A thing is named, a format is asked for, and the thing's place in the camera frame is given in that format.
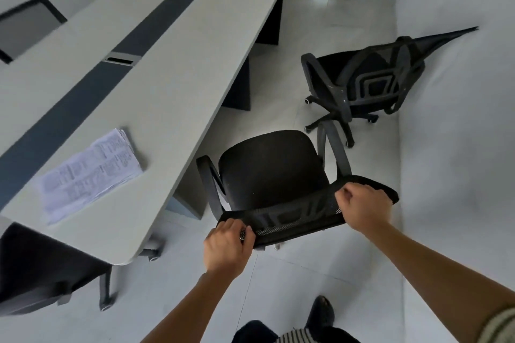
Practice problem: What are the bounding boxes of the person's right hand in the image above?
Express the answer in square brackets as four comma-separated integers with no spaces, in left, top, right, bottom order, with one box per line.
[334,182,393,241]

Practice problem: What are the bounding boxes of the person's left hand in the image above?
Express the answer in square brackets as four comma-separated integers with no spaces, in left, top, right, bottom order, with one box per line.
[203,218,257,275]

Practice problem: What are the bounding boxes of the chrome base mesh chair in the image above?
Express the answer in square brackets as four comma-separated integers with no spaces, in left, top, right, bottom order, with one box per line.
[196,120,400,251]

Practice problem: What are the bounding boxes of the black mesh office chair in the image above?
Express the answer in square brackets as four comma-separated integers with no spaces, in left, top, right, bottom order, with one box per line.
[0,0,68,65]
[300,26,480,148]

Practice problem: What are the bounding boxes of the person's right forearm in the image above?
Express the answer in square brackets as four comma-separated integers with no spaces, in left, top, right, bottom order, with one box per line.
[366,221,506,341]

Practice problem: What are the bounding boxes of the person's left forearm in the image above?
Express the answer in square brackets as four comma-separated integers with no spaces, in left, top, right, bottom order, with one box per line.
[139,270,234,343]

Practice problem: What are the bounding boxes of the person's black trousers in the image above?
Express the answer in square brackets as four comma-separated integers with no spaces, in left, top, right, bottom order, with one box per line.
[231,319,362,343]

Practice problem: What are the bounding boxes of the person's right black shoe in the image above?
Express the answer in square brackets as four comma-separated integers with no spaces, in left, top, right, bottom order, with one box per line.
[305,295,335,330]

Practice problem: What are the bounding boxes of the person's striped shirt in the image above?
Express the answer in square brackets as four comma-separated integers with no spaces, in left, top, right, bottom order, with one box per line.
[275,305,515,343]

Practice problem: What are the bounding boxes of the long white grey table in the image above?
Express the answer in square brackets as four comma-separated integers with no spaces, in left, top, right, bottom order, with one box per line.
[0,0,303,266]

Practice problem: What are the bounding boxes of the printed white paper stack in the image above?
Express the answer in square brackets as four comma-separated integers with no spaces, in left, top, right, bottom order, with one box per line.
[38,128,144,225]

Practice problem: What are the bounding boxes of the silver table cable grommet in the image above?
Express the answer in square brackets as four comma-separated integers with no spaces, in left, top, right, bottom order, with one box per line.
[102,54,142,67]

